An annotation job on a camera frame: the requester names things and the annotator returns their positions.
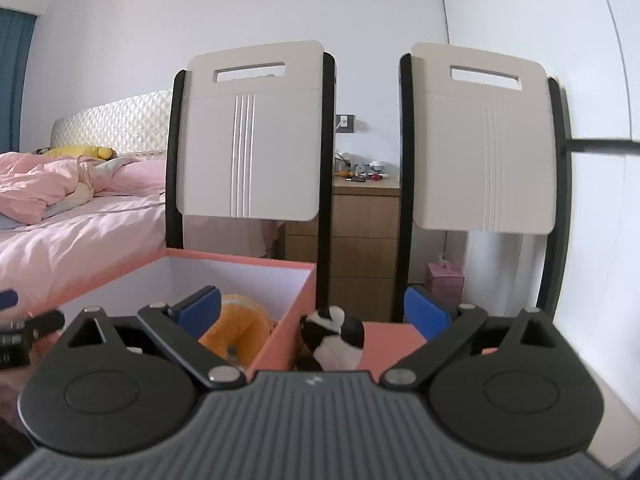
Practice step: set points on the blue curtain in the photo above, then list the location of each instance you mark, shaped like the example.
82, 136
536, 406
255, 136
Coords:
15, 80

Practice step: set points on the white quilted headboard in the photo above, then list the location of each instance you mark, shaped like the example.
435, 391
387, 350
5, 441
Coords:
115, 120

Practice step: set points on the orange plush toy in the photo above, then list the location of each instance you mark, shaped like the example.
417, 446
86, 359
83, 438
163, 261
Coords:
245, 325

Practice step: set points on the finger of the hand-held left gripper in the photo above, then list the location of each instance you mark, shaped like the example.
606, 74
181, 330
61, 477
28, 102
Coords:
7, 299
47, 322

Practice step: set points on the white chair with black frame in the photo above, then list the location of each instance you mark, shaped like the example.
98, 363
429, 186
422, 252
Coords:
250, 135
485, 150

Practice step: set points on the pink storage box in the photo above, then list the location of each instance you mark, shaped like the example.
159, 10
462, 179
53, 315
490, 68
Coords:
290, 330

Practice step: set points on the grey wall socket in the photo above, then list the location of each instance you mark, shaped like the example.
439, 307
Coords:
345, 123

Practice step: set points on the yellow plush toy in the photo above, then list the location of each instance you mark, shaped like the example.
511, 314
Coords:
80, 151

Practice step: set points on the wooden nightstand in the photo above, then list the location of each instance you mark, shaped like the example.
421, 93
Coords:
360, 220

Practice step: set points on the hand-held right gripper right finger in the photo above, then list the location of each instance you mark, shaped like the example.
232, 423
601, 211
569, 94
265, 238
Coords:
425, 312

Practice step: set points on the black and white plush toy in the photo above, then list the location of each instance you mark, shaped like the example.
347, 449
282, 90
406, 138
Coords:
335, 347

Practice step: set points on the pink duvet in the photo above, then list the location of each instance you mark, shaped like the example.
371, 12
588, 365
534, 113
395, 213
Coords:
40, 180

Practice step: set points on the black rod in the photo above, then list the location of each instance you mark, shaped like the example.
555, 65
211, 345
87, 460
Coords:
605, 145

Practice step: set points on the bed with pink sheet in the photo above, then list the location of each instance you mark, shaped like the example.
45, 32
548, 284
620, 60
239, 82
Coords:
75, 245

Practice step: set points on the small pink gift box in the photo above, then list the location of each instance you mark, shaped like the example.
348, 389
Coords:
446, 282

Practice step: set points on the white desk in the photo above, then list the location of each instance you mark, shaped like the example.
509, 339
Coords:
620, 425

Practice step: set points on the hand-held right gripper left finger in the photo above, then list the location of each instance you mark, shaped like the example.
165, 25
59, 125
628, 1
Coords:
202, 307

